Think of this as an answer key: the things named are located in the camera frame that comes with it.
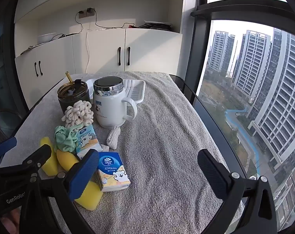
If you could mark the person's left hand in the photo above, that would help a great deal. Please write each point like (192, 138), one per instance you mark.
(10, 220)

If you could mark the small grey knit pouch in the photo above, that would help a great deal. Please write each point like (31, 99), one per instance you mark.
(112, 137)

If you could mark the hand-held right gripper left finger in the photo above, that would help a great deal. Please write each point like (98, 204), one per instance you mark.
(85, 173)

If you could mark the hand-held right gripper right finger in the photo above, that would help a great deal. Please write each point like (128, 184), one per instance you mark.
(210, 170)

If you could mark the green cloth scrunchie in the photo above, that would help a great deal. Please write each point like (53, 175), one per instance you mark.
(64, 140)

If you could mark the dark glass tumbler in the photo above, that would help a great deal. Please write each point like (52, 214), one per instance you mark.
(73, 97)

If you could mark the grey high-rise building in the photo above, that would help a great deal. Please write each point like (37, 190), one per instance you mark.
(220, 51)
(252, 61)

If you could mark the yellow sponge block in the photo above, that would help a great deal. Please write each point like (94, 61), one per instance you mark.
(51, 169)
(89, 197)

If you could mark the yellow straw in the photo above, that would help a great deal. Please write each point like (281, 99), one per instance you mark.
(69, 78)

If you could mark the white bowl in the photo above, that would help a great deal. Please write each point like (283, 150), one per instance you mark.
(46, 37)

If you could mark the white cabinet unit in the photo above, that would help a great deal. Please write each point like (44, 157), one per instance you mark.
(150, 46)

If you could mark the blue cartoon tissue pack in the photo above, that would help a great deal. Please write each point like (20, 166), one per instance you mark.
(113, 173)
(87, 139)

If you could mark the wall power socket with plugs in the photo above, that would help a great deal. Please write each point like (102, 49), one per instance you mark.
(86, 12)

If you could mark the pile of dark papers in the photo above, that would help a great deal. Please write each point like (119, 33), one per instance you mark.
(157, 25)

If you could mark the black window frame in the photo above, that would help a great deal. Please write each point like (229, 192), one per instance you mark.
(201, 41)

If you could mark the white plastic tray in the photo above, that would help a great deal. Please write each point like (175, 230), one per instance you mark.
(135, 91)

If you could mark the white high-rise building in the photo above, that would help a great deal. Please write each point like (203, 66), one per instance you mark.
(284, 90)

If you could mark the orange-yellow rounded sponge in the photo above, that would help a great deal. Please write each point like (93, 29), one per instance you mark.
(66, 159)

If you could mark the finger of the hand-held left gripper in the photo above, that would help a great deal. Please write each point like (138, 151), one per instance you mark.
(7, 145)
(38, 154)

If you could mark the grey towel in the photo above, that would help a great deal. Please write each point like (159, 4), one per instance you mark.
(162, 139)

